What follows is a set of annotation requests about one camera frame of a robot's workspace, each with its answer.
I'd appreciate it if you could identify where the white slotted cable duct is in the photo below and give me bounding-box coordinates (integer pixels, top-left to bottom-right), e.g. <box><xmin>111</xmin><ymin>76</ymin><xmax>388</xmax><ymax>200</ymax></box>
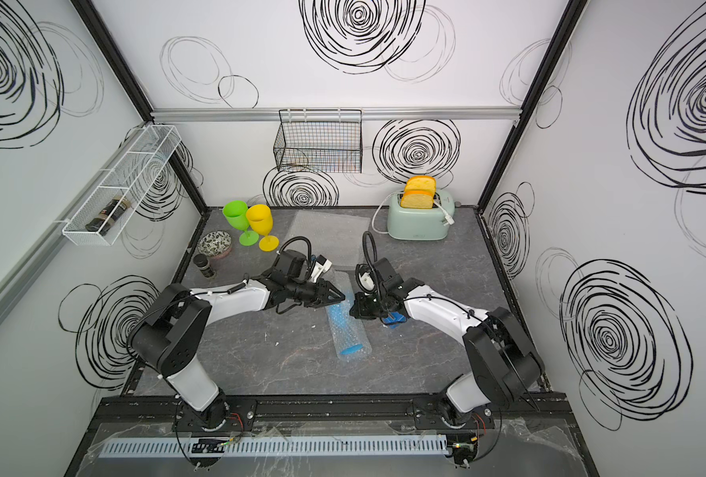
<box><xmin>98</xmin><ymin>435</ymin><xmax>449</xmax><ymax>460</ymax></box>

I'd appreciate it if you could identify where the patterned small bowl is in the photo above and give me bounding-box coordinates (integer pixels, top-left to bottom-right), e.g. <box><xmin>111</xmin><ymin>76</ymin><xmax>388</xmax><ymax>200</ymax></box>
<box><xmin>198</xmin><ymin>231</ymin><xmax>233</xmax><ymax>260</ymax></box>

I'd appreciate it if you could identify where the front toast slice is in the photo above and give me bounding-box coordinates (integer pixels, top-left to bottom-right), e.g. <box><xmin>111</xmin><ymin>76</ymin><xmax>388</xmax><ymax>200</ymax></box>
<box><xmin>400</xmin><ymin>191</ymin><xmax>434</xmax><ymax>210</ymax></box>

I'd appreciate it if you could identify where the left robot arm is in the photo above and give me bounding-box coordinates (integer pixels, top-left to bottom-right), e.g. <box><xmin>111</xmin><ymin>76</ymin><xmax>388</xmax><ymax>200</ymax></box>
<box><xmin>129</xmin><ymin>250</ymin><xmax>345</xmax><ymax>415</ymax></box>

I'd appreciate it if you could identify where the back toast slice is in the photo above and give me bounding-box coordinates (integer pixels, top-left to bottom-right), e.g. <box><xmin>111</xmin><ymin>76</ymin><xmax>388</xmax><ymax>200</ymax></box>
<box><xmin>404</xmin><ymin>175</ymin><xmax>438</xmax><ymax>196</ymax></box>

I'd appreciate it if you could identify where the toast slice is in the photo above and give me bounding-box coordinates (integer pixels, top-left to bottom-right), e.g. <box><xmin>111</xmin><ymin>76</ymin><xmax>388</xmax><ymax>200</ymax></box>
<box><xmin>400</xmin><ymin>191</ymin><xmax>434</xmax><ymax>210</ymax></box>
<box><xmin>404</xmin><ymin>175</ymin><xmax>438</xmax><ymax>196</ymax></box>

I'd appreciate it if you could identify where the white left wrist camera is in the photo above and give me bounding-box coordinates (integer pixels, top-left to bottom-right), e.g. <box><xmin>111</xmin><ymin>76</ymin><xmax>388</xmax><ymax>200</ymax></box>
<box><xmin>310</xmin><ymin>254</ymin><xmax>332</xmax><ymax>282</ymax></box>

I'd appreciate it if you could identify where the mint green toaster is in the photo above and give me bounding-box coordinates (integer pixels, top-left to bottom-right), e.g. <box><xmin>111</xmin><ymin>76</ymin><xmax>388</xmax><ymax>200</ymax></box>
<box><xmin>387</xmin><ymin>189</ymin><xmax>456</xmax><ymax>242</ymax></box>

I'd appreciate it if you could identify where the white toaster cable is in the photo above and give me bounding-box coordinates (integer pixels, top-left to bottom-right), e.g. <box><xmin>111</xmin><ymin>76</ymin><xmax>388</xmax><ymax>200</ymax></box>
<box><xmin>371</xmin><ymin>192</ymin><xmax>403</xmax><ymax>236</ymax></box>

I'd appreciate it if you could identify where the blue plastic wine glass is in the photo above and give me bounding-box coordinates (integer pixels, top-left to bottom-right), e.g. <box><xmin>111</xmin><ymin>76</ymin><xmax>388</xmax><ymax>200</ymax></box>
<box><xmin>327</xmin><ymin>302</ymin><xmax>365</xmax><ymax>361</ymax></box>

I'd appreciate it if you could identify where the dark bottle in shelf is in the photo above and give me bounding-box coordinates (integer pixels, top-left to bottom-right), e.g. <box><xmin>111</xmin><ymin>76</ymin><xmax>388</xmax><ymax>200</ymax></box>
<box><xmin>84</xmin><ymin>197</ymin><xmax>130</xmax><ymax>236</ymax></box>

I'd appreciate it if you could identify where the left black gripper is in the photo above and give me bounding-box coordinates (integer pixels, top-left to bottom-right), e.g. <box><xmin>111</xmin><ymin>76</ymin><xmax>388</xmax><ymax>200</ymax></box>
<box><xmin>286</xmin><ymin>279</ymin><xmax>346</xmax><ymax>308</ymax></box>

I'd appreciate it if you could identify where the green plastic wine glass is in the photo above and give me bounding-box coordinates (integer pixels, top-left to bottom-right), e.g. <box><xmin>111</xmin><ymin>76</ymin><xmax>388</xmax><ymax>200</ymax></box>
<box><xmin>223</xmin><ymin>200</ymin><xmax>259</xmax><ymax>246</ymax></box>

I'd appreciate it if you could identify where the blue tape dispenser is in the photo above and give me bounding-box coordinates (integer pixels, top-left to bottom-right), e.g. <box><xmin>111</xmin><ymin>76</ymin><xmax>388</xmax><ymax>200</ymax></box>
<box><xmin>381</xmin><ymin>312</ymin><xmax>408</xmax><ymax>329</ymax></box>

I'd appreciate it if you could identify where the yellow plastic wine glass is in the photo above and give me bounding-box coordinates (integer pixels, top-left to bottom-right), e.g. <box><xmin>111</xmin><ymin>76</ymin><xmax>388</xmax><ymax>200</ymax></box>
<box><xmin>247</xmin><ymin>204</ymin><xmax>279</xmax><ymax>252</ymax></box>

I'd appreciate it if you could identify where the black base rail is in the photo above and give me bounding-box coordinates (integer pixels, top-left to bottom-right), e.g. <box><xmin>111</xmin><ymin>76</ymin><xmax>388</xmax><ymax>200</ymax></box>
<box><xmin>90</xmin><ymin>393</ymin><xmax>573</xmax><ymax>431</ymax></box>

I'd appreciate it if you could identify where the black wire basket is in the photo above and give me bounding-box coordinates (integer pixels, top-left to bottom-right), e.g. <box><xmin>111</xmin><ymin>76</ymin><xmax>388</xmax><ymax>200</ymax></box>
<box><xmin>272</xmin><ymin>109</ymin><xmax>364</xmax><ymax>173</ymax></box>

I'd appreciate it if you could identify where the white wire shelf basket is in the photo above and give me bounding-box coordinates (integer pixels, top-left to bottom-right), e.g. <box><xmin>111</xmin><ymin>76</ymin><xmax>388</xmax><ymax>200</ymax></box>
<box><xmin>62</xmin><ymin>124</ymin><xmax>182</xmax><ymax>246</ymax></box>

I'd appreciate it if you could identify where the dark spice bottle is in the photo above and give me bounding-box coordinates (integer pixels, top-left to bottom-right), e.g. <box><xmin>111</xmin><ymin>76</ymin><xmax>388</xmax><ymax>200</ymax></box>
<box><xmin>192</xmin><ymin>254</ymin><xmax>217</xmax><ymax>279</ymax></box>

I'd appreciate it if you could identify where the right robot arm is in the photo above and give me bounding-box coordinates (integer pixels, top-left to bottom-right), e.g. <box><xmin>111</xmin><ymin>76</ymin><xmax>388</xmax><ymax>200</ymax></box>
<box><xmin>351</xmin><ymin>258</ymin><xmax>545</xmax><ymax>415</ymax></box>

